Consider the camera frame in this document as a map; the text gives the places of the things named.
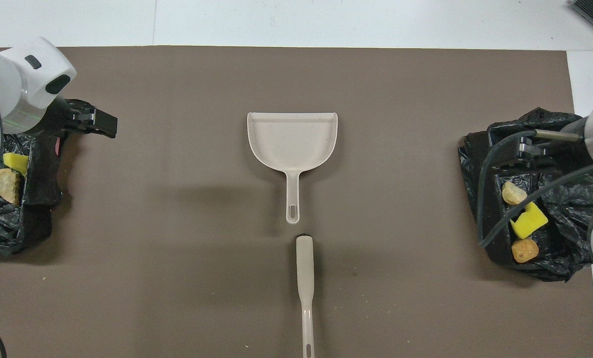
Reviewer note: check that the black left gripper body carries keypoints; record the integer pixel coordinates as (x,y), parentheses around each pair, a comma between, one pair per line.
(60,118)

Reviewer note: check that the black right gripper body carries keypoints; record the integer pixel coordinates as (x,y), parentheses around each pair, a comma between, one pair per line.
(565,156)

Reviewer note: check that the pale foam chunk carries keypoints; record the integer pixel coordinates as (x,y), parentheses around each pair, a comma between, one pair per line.
(514,193)
(6,185)

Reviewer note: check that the notched yellow sponge piece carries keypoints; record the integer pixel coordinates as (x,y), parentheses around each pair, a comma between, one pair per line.
(16,161)

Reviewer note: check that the orange sponge piece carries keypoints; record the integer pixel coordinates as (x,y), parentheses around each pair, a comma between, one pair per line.
(525,250)

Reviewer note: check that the beige plastic dustpan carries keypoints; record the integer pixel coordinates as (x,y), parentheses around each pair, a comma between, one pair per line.
(291,141)

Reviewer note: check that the beige hand brush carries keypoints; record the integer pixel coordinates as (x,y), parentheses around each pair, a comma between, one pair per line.
(305,268)

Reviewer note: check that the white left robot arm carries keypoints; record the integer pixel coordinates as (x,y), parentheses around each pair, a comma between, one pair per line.
(13,84)

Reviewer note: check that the black bag lined bin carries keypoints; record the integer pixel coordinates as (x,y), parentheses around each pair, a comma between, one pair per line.
(565,248)
(38,199)

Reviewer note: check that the brown table mat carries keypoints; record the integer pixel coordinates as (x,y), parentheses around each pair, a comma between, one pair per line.
(177,273)

